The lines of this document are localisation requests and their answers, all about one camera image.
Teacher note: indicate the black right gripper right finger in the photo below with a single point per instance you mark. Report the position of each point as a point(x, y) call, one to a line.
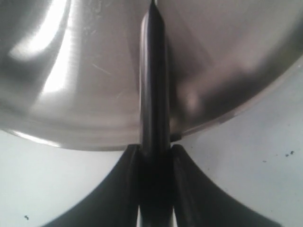
point(201, 203)

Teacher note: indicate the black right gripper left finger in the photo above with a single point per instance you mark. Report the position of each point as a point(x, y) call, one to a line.
point(114, 202)

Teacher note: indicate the black handled kitchen knife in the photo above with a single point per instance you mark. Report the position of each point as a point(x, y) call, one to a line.
point(154, 171)

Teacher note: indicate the round stainless steel plate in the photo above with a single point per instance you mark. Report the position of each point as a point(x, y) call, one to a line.
point(69, 69)

